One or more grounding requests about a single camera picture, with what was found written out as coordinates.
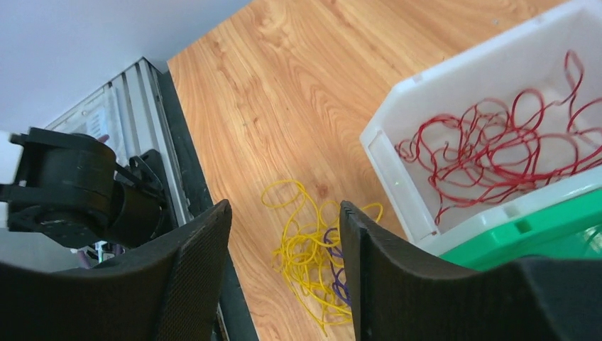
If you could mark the white plastic bin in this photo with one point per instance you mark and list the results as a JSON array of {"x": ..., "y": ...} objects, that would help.
[{"x": 501, "y": 130}]

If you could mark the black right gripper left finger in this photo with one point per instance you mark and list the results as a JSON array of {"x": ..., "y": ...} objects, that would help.
[{"x": 167, "y": 289}]

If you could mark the green plastic bin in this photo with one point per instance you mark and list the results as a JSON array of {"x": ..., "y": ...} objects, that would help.
[{"x": 568, "y": 230}]

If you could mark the aluminium frame profile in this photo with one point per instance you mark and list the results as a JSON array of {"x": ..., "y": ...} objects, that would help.
[{"x": 129, "y": 109}]

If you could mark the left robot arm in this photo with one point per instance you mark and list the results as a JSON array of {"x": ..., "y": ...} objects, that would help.
[{"x": 70, "y": 188}]

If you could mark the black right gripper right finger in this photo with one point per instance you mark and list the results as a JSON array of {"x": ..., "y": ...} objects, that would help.
[{"x": 400, "y": 292}]

